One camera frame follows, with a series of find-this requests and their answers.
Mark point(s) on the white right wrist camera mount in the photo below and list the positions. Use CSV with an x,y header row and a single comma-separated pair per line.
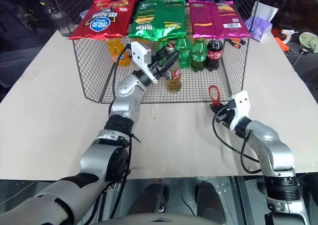
x,y
241,103

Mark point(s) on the pale green cloth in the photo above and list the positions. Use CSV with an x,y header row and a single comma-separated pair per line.
x,y
309,41

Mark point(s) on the orange soda plastic bottle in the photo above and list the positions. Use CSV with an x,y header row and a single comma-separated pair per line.
x,y
116,51

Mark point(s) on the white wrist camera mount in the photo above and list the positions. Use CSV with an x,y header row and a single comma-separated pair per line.
x,y
241,103
140,53

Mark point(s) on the green chips bag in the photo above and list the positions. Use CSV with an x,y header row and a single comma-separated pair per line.
x,y
156,19

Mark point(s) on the red chips bag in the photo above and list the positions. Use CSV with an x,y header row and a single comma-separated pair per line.
x,y
104,19

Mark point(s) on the magenta chips bag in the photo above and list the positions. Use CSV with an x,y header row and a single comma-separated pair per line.
x,y
216,19

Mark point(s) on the cola plastic bottle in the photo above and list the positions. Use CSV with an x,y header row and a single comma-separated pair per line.
x,y
214,53

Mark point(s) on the white glue gun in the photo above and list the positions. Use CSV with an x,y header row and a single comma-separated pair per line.
x,y
289,33

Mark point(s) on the purple and white bag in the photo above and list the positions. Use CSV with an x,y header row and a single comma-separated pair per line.
x,y
259,23

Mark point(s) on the glass bottle with amber drink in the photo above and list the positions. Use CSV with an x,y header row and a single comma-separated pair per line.
x,y
174,82

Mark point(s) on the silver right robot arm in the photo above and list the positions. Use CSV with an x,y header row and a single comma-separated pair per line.
x,y
270,145

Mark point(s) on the dark rounded shape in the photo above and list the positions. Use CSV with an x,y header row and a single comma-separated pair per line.
x,y
208,197
149,197

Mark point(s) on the red bottle opener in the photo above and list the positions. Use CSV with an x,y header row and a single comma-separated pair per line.
x,y
214,93

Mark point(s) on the black and orange hand tool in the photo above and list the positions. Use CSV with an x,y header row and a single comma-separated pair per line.
x,y
236,42

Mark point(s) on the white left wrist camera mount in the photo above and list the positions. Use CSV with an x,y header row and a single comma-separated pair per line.
x,y
140,53

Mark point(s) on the clear plastic bottle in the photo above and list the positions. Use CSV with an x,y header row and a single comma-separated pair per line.
x,y
58,19

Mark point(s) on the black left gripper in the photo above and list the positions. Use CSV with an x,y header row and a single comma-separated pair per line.
x,y
158,69

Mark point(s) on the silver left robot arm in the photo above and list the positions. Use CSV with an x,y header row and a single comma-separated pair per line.
x,y
99,158

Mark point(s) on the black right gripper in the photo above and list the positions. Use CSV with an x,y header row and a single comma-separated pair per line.
x,y
227,115

